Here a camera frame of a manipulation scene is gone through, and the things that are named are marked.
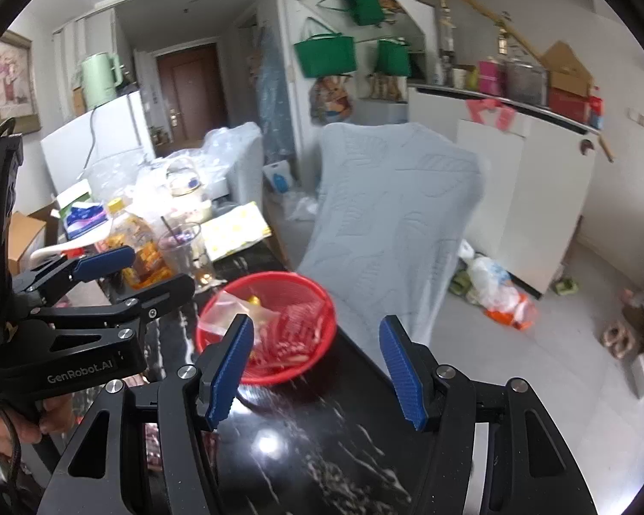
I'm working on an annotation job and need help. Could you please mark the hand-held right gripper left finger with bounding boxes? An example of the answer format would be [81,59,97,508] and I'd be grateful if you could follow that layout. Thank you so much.
[35,314,257,515]

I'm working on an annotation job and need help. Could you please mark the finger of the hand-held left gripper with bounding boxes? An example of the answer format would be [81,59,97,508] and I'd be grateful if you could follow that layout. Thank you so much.
[13,245,136,306]
[32,273,195,333]

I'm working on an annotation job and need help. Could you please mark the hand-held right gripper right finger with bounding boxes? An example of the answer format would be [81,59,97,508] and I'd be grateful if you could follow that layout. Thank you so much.
[379,315,596,515]

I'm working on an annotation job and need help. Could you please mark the red plastic basket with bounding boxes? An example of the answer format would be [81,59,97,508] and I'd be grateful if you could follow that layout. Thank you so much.
[196,272,338,385]

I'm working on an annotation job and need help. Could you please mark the dark red snack packet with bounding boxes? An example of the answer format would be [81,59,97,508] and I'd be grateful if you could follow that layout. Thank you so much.
[247,300,328,371]

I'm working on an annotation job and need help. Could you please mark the person's left hand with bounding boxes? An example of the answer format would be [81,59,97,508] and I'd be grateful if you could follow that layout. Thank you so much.
[0,394,81,457]

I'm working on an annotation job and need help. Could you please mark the orange juice bottle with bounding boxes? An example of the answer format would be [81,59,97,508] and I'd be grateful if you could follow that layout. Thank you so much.
[107,198,167,285]

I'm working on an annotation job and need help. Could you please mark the clear glass cup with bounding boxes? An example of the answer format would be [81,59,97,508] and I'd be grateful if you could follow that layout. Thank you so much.
[158,222,216,288]

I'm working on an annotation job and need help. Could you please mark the white plate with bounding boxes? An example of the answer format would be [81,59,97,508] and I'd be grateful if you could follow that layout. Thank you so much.
[29,236,111,265]

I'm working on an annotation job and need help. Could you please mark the blue tissue pack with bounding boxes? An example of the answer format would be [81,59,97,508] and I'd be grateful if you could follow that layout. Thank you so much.
[64,201,111,237]

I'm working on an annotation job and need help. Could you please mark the long metal spoon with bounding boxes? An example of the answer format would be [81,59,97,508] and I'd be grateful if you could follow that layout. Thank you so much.
[161,216,211,284]

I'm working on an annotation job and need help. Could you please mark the open cardboard box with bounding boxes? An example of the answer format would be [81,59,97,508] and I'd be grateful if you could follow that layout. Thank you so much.
[8,204,60,274]

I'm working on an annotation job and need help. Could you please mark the yellow printed box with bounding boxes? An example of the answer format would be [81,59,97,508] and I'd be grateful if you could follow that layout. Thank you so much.
[201,201,273,266]

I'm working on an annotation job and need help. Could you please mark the plastic bags on floor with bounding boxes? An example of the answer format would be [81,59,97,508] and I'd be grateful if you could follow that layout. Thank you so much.
[451,241,538,330]

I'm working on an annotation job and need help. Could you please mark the white refrigerator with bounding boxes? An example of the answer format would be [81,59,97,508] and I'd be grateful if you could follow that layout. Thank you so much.
[40,90,156,194]

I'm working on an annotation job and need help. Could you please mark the chair with grey leaf cover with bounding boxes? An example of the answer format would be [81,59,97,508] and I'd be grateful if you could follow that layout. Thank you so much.
[295,121,486,371]

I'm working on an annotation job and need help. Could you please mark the green electric kettle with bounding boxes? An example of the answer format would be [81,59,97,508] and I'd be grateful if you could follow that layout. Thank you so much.
[80,52,125,111]

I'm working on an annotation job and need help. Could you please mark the brown door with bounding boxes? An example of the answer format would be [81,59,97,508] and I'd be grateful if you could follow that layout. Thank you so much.
[157,43,229,143]

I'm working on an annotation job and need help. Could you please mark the white cabinet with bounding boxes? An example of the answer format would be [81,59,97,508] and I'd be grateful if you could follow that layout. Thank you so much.
[408,83,605,298]

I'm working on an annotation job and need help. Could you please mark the pair of slippers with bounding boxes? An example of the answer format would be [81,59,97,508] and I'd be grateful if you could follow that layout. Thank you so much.
[601,322,637,357]

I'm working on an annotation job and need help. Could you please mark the cartoon printed bag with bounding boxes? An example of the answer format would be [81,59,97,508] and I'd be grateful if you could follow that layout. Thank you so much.
[310,75,355,125]

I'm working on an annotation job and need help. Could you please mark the pink paper decoration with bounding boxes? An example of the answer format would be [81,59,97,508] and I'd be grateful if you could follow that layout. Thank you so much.
[467,99,516,130]

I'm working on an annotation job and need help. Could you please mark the large green tote bag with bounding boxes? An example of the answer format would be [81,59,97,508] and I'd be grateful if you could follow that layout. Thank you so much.
[293,32,356,79]

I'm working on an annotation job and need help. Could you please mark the pink box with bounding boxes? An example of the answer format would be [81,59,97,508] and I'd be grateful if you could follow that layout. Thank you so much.
[477,59,505,97]

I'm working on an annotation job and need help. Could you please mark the red box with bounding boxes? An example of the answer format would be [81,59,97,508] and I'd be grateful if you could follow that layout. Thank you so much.
[547,88,605,127]

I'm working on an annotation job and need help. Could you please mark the small green tote bag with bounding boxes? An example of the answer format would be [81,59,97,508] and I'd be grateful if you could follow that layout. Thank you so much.
[376,37,413,79]

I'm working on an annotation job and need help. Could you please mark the grey bag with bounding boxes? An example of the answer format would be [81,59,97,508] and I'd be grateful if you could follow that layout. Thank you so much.
[504,59,548,105]

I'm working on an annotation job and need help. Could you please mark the tall glass bottle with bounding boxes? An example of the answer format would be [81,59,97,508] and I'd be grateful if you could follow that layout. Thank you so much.
[437,0,457,87]

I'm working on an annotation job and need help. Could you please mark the brown cardboard box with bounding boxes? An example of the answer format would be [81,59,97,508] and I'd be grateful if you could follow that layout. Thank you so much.
[539,40,594,97]

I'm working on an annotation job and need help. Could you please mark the bamboo pole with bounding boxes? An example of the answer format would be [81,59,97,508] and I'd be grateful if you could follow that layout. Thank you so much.
[424,0,615,163]

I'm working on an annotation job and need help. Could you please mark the white jug with handle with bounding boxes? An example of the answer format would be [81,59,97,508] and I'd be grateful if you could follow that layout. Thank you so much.
[164,158,216,215]

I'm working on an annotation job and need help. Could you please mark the framed wall picture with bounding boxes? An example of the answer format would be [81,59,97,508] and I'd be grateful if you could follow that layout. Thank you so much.
[0,29,43,137]

